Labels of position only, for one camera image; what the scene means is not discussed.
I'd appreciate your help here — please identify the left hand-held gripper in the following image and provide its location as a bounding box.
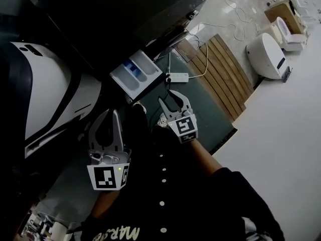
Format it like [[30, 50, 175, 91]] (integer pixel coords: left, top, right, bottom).
[[87, 109, 132, 191]]

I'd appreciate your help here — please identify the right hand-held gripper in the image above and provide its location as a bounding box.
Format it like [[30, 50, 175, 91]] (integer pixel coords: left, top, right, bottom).
[[157, 89, 199, 145]]

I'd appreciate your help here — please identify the white detergent drawer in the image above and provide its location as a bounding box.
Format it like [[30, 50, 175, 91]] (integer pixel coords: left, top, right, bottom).
[[109, 49, 164, 101]]

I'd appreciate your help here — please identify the person's left forearm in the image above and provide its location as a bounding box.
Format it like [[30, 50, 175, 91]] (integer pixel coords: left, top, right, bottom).
[[89, 189, 121, 220]]

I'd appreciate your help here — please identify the person's right forearm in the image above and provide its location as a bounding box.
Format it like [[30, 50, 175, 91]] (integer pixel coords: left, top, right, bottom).
[[187, 139, 224, 177]]

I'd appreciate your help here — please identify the person's right shoe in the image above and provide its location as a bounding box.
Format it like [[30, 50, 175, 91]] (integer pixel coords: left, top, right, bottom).
[[155, 112, 168, 128]]

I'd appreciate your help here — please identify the person's shoe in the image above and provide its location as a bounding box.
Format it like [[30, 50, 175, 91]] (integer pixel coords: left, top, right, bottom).
[[155, 112, 168, 128], [131, 101, 147, 115]]

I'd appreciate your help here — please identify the white power strip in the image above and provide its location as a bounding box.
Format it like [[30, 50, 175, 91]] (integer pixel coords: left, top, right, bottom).
[[165, 72, 190, 83]]

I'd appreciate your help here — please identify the dark green floor mat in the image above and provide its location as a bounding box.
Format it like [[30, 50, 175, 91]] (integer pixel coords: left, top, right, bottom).
[[125, 46, 238, 156]]

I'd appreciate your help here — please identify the person's left shoe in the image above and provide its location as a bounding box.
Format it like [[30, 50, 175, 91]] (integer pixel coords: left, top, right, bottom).
[[131, 101, 147, 115]]

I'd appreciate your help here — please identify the wooden slatted board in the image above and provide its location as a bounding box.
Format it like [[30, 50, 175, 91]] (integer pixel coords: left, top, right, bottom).
[[175, 33, 255, 122]]

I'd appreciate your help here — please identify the white and black appliance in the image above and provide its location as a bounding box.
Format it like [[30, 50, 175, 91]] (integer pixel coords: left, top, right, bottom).
[[0, 41, 102, 158]]

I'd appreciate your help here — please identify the black buttoned shirt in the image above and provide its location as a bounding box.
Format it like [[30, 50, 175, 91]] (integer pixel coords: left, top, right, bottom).
[[80, 124, 285, 241]]

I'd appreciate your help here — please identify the rounded white toilet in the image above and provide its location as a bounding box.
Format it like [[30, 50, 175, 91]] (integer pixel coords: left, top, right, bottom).
[[245, 32, 293, 80]]

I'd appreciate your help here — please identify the white toilet with open lid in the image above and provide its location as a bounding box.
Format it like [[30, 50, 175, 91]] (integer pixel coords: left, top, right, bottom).
[[269, 16, 308, 52]]

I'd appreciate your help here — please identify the brown cardboard box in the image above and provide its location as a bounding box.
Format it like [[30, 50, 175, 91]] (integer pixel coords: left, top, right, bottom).
[[264, 0, 305, 35]]

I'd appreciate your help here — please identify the cream power cable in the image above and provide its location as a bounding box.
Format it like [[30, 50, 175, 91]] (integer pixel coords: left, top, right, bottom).
[[187, 42, 209, 80]]

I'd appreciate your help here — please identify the long white cable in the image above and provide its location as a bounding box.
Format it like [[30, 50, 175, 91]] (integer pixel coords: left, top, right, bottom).
[[215, 0, 262, 42]]

